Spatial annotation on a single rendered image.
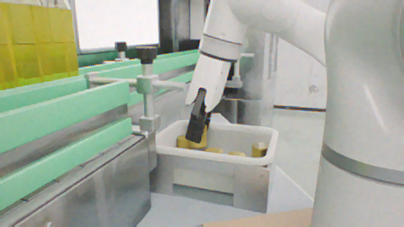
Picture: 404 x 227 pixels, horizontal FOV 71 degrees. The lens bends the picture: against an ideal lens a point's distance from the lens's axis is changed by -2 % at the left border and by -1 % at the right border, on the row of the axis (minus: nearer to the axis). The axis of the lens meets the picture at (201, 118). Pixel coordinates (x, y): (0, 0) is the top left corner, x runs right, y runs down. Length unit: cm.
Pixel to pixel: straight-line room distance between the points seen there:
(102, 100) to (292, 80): 373
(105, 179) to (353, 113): 27
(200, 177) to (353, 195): 30
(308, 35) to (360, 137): 37
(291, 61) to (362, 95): 376
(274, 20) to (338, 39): 24
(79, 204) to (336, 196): 25
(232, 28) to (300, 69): 352
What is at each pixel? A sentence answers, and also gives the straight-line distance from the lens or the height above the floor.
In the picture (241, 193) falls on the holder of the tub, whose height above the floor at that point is 78.
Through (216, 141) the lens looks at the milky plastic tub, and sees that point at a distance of 63.
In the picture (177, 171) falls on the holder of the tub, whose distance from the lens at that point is 51.
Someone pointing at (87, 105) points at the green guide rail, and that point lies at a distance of 35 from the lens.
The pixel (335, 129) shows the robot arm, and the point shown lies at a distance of 25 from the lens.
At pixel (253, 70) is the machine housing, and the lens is 124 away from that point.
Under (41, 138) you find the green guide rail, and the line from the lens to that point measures 32.
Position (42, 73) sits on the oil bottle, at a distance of 45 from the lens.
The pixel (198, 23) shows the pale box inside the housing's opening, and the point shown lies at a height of 107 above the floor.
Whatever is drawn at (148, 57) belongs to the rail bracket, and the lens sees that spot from 42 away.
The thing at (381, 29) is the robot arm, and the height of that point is 103.
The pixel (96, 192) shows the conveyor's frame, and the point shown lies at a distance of 36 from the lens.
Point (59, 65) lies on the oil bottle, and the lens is 48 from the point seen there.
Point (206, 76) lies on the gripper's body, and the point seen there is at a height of 96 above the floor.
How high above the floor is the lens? 103
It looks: 17 degrees down
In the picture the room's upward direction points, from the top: straight up
